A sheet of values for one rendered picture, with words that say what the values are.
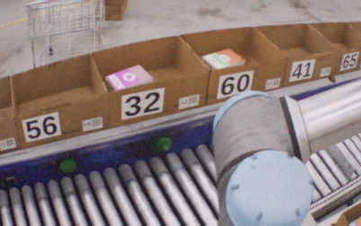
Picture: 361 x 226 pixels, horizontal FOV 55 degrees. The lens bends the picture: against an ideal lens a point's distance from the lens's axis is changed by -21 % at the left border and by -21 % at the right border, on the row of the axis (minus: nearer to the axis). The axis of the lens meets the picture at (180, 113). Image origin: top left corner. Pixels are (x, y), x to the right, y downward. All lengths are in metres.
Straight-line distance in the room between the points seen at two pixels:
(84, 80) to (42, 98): 0.22
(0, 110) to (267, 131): 1.28
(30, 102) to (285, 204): 1.34
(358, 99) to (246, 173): 0.29
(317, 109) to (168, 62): 1.19
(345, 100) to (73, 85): 1.27
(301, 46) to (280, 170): 1.66
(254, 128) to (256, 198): 0.17
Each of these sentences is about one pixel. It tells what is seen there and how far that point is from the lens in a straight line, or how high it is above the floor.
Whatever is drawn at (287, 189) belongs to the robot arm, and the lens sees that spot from 0.62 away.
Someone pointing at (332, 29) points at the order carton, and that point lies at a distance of 2.41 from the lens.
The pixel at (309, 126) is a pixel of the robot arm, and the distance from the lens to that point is 0.75.
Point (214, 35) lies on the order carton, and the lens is 1.88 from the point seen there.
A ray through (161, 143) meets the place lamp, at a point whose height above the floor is 0.83.
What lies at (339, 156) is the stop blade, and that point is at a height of 0.78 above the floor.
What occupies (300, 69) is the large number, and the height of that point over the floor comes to 0.97.
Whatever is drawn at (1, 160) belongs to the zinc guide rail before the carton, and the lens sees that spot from 1.52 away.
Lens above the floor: 1.94
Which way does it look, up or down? 40 degrees down
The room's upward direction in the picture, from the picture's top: 5 degrees clockwise
